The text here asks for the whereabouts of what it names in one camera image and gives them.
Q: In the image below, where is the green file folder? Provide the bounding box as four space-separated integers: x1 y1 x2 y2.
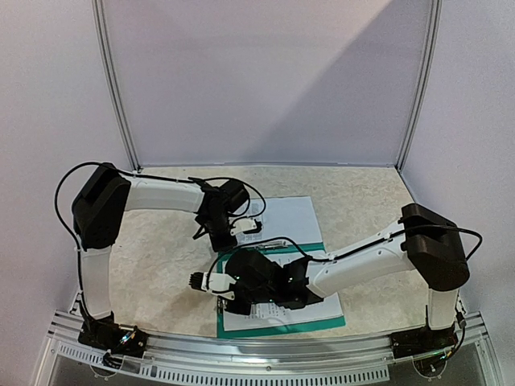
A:
215 239 347 339

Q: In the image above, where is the folder spine metal clip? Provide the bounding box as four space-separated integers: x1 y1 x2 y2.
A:
258 240 288 250

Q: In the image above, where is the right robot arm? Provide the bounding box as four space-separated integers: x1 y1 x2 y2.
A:
224 203 470 351

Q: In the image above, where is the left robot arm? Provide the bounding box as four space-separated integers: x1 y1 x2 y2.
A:
72 162 249 349

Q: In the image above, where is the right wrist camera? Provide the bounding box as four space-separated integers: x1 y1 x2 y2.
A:
188 272 237 301

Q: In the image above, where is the aluminium front rail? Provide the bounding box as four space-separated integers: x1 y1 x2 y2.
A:
36 311 501 385

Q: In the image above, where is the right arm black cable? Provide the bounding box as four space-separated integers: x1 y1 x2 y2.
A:
208 227 484 326

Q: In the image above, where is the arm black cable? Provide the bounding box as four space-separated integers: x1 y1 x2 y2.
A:
54 161 267 298
208 227 484 326

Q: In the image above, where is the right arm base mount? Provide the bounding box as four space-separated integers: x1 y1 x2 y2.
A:
389 321 467 360

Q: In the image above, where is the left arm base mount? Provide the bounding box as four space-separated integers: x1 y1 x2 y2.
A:
78 314 149 358

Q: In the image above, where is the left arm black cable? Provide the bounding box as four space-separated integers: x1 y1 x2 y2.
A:
54 161 267 298

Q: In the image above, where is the left aluminium frame post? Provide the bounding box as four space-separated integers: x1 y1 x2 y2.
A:
92 0 141 171

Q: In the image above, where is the aluminium frame post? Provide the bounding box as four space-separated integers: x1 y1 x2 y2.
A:
395 0 443 175
92 0 141 171

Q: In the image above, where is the right aluminium frame post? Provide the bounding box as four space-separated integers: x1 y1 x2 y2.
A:
395 0 443 175

